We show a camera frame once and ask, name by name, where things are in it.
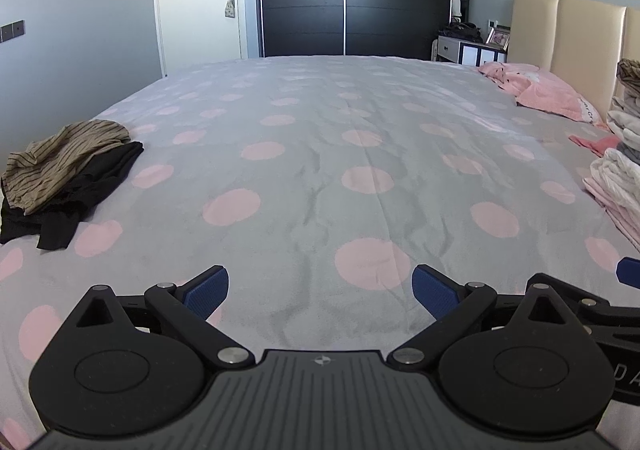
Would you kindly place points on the stack of folded clothes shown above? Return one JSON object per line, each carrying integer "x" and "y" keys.
{"x": 620, "y": 175}

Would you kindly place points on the pink pillow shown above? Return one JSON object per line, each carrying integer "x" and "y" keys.
{"x": 545, "y": 93}

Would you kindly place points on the white nightstand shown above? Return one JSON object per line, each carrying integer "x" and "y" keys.
{"x": 465, "y": 53}

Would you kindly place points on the small pink cloth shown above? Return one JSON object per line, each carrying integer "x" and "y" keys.
{"x": 595, "y": 145}

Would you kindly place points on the dark wall switch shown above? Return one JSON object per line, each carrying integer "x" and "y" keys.
{"x": 12, "y": 31}

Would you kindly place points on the beige padded headboard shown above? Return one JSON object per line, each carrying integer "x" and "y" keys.
{"x": 565, "y": 40}

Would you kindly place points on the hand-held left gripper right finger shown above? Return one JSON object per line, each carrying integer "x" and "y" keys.
{"x": 434, "y": 292}

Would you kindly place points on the picture frame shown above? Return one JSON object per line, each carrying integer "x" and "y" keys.
{"x": 497, "y": 38}

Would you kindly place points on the black garment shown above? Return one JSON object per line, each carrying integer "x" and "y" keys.
{"x": 100, "y": 175}

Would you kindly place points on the grey bed with pink dots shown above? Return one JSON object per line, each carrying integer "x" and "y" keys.
{"x": 320, "y": 130}

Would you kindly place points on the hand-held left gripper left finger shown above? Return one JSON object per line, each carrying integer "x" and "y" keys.
{"x": 207, "y": 292}

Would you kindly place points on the small hanging pouch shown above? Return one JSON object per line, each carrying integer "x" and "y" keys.
{"x": 230, "y": 8}

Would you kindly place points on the white door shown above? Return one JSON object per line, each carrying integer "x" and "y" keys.
{"x": 200, "y": 20}

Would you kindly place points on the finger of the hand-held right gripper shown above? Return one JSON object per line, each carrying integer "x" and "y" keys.
{"x": 629, "y": 272}

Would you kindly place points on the brown striped garment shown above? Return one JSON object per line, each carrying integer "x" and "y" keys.
{"x": 65, "y": 155}

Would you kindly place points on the dark bag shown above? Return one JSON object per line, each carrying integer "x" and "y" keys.
{"x": 462, "y": 30}

